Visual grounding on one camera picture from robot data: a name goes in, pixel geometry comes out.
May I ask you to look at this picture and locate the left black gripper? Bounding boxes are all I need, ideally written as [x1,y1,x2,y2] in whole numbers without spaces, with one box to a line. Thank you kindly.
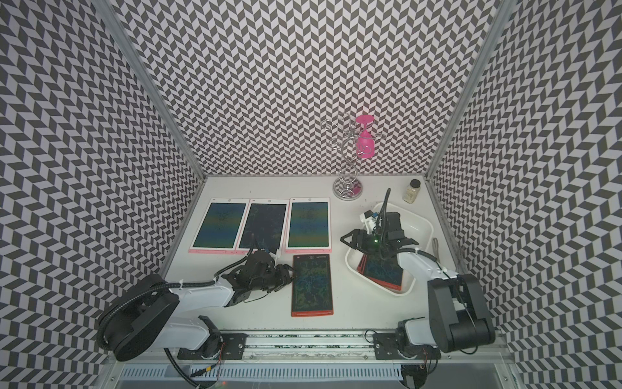
[252,263,302,293]

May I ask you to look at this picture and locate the white plastic storage tray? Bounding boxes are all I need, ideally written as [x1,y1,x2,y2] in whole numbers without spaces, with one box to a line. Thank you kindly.
[344,203,434,298]

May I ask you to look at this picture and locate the red writing tablet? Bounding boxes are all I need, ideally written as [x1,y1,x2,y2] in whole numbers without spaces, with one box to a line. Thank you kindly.
[356,255,403,291]
[291,254,334,317]

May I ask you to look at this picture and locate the pink writing tablet colourful screen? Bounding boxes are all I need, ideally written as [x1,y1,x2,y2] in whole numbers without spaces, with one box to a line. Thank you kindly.
[189,198,250,254]

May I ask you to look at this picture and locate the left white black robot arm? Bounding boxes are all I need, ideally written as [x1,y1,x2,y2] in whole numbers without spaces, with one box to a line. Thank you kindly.
[96,248,296,361]

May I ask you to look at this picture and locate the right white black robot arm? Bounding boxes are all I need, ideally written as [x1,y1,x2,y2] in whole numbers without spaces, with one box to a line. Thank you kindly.
[340,190,496,359]

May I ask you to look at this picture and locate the metal tongs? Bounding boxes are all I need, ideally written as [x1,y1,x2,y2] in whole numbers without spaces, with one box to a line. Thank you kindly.
[431,238,441,263]

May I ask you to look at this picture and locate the small glass jar black lid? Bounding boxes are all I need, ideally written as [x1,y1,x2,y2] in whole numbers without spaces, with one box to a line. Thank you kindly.
[403,179,421,204]

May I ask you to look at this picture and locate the pink plastic goblet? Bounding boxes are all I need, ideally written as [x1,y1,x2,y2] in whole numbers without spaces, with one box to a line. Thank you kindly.
[356,114,375,159]

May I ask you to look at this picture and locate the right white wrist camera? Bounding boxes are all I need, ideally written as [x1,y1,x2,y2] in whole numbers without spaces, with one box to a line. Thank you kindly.
[360,210,381,236]

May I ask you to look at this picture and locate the aluminium front rail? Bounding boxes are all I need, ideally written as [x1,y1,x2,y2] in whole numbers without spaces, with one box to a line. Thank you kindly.
[104,330,516,366]

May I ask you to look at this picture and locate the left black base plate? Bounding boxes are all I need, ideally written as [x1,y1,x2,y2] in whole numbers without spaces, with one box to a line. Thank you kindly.
[178,332,248,361]

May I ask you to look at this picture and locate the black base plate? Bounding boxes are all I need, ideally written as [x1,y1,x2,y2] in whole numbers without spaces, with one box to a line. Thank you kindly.
[178,332,248,361]
[373,333,442,361]

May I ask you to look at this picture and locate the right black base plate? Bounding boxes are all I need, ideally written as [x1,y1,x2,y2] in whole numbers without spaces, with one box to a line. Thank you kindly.
[373,333,442,361]

